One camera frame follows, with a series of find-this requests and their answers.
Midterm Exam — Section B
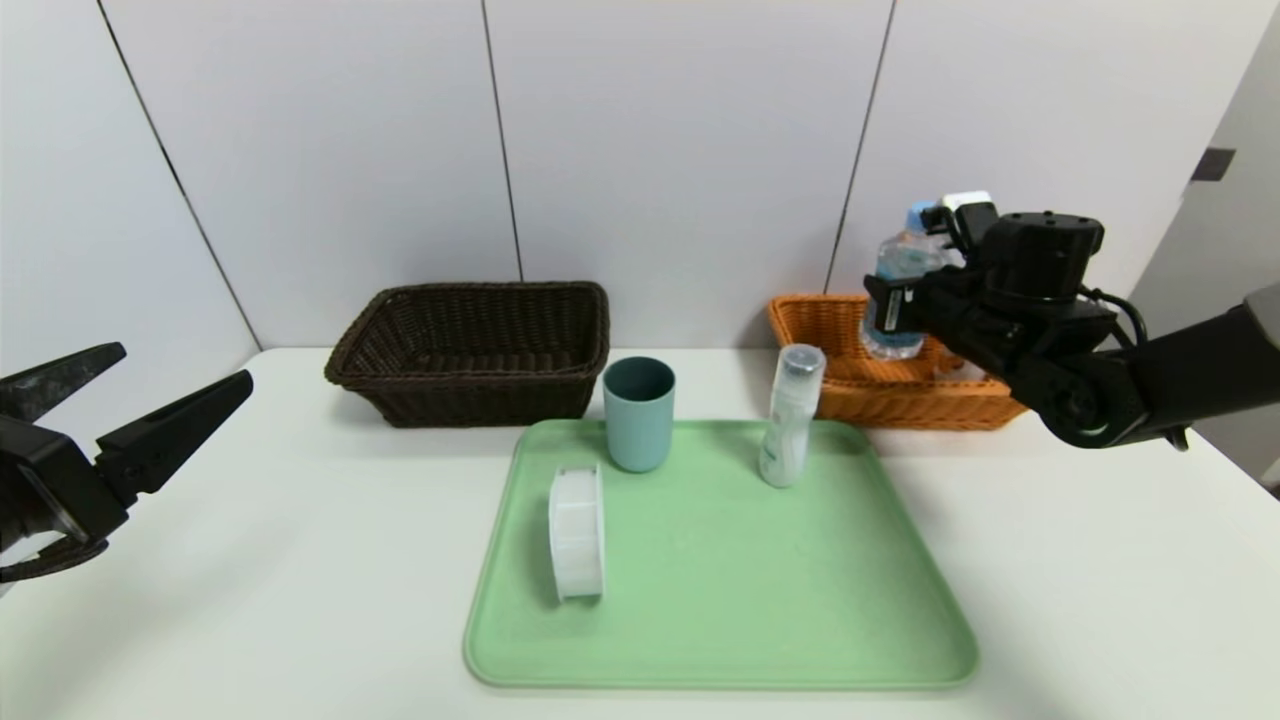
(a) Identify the light green plastic tray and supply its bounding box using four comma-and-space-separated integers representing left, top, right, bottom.
464, 419, 979, 689

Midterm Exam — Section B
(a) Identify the black arm wrist cable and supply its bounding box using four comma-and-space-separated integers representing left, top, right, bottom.
0, 538, 109, 585
1078, 285, 1151, 346

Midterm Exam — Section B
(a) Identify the dark brown wicker basket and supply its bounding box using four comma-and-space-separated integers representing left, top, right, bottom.
325, 281, 611, 429

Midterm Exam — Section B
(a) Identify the clear slim spray bottle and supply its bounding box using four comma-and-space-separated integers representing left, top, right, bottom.
758, 344, 827, 490

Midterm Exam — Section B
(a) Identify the teal plastic cup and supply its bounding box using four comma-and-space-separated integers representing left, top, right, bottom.
603, 357, 677, 474

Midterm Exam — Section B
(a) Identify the white round plastic container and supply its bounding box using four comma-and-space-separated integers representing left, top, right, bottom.
549, 462, 606, 601

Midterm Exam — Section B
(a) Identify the orange wicker basket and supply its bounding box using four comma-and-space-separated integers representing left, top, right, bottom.
766, 294, 1031, 432

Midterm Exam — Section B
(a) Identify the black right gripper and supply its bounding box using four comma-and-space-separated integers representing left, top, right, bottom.
863, 273, 982, 334

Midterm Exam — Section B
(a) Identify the black right arm wrist cable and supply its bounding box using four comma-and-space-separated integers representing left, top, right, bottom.
1078, 285, 1151, 346

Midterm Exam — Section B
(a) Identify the clear water bottle blue cap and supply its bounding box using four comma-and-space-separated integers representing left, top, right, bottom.
860, 203, 949, 362

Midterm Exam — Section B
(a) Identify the black left arm wrist cable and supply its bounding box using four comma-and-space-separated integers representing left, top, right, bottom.
0, 538, 109, 585

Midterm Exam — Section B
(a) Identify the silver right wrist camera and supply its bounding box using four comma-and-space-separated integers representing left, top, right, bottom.
938, 191, 998, 241

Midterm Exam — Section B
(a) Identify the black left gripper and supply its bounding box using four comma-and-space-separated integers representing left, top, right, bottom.
0, 342, 254, 558

